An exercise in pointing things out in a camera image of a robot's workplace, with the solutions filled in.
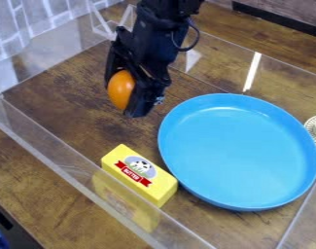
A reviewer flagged orange ball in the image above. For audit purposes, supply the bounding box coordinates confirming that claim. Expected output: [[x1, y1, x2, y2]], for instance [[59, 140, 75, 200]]
[[107, 70, 135, 110]]

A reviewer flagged yellow toy butter block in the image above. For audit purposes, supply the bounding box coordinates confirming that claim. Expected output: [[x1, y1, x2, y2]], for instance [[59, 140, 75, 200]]
[[100, 144, 178, 207]]

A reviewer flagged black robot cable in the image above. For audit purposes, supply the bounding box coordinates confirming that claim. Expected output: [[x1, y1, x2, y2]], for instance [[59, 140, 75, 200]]
[[170, 18, 202, 53]]

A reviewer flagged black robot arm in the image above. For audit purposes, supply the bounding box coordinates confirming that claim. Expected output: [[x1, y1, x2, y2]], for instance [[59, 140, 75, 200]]
[[104, 0, 203, 118]]

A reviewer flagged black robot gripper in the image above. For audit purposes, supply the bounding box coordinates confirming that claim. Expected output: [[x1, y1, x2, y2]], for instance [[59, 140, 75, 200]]
[[104, 3, 191, 118]]

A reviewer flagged clear acrylic triangular bracket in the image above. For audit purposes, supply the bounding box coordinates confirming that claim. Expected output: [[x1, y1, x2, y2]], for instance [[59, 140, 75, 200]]
[[88, 1, 135, 41]]

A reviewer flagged blue round tray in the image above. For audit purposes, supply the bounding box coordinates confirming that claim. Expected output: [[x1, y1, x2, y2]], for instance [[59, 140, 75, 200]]
[[158, 93, 316, 211]]

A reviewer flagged clear acrylic enclosure wall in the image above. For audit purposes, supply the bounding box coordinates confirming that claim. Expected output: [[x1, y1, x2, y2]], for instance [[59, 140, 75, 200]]
[[0, 4, 316, 249]]

